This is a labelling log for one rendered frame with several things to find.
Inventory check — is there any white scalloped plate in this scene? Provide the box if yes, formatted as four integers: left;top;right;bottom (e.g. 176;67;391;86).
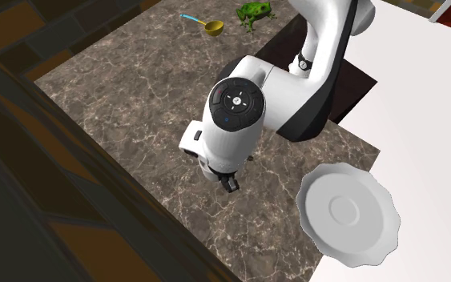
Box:
295;162;402;269

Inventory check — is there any green frog figure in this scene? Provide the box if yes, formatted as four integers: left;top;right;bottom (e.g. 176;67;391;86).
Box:
235;1;278;34

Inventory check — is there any yellow ladle with blue handle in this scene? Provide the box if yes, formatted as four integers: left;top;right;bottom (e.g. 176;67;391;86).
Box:
179;13;225;38

